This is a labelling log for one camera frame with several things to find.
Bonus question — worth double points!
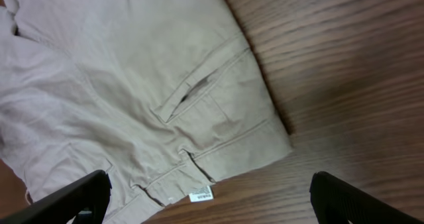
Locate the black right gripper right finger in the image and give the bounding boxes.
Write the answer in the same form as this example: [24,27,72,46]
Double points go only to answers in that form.
[309,172,423,224]

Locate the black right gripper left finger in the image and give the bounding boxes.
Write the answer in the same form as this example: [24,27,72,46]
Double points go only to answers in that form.
[1,170,112,224]

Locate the beige shorts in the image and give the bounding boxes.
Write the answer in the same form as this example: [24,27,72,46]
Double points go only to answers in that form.
[1,0,291,223]

